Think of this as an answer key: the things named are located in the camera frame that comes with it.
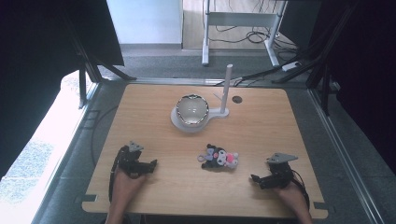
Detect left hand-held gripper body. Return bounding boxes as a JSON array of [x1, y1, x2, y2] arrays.
[[117, 141, 145, 179]]

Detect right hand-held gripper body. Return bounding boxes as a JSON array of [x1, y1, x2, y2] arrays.
[[265, 152, 299, 189]]

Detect person's left hand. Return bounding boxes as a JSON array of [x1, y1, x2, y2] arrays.
[[113, 169, 148, 200]]

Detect person's right hand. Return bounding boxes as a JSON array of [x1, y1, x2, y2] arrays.
[[275, 181, 308, 208]]

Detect heart-shaped glass bowl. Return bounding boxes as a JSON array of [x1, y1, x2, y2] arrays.
[[175, 93, 210, 127]]

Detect white stand with pole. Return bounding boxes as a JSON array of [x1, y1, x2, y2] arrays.
[[170, 63, 234, 134]]

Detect white power strip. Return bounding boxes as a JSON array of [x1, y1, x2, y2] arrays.
[[281, 61, 303, 73]]

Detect black metal stand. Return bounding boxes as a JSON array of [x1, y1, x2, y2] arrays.
[[61, 0, 138, 110], [218, 0, 362, 117]]

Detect black curtain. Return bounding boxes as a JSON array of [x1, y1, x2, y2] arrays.
[[0, 0, 125, 180], [278, 0, 396, 175]]

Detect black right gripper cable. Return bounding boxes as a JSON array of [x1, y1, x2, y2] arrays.
[[290, 168, 311, 210]]

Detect thin black floor cable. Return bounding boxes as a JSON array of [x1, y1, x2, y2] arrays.
[[90, 105, 120, 168]]

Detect black and pink plush keychain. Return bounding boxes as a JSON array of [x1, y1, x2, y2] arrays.
[[196, 143, 240, 171]]

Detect aluminium floor rail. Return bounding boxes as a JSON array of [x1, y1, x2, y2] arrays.
[[306, 88, 389, 224]]

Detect black floor cables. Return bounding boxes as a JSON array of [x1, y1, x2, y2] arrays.
[[207, 0, 299, 54]]

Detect white metal desk frame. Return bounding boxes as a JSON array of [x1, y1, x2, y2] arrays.
[[201, 0, 288, 68]]

